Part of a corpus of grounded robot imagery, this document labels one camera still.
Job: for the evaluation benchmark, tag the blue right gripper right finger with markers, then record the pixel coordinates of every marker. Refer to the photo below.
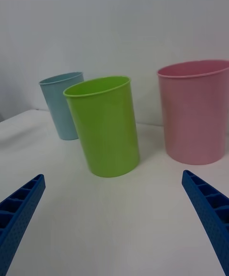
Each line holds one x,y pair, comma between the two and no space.
210,211

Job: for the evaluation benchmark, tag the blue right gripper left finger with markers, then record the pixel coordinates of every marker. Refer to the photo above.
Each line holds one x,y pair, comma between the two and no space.
21,214

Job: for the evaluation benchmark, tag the pink plastic bin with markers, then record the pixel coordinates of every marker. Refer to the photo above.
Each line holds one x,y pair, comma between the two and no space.
195,118

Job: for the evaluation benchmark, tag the pale blue plastic bin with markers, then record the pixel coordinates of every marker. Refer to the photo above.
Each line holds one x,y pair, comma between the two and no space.
60,106

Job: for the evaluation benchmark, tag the green plastic bin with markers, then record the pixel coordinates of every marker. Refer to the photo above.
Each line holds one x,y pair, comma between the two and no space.
107,128

